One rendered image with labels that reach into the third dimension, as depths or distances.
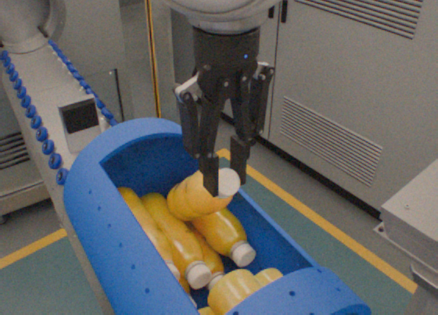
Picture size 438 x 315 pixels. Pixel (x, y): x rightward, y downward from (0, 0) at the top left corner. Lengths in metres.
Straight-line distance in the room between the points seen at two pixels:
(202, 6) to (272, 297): 0.34
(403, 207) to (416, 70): 1.10
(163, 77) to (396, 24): 1.01
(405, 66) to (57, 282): 1.84
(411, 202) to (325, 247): 1.34
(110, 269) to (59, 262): 1.59
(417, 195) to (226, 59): 0.56
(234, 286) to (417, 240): 0.42
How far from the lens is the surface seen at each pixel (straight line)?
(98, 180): 0.67
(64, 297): 2.06
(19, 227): 2.43
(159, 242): 0.65
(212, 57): 0.45
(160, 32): 1.32
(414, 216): 0.85
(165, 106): 1.43
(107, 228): 0.62
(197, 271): 0.68
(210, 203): 0.60
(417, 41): 1.86
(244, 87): 0.49
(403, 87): 1.94
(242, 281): 0.53
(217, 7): 0.22
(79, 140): 1.20
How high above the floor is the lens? 1.62
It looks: 36 degrees down
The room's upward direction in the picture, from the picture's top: straight up
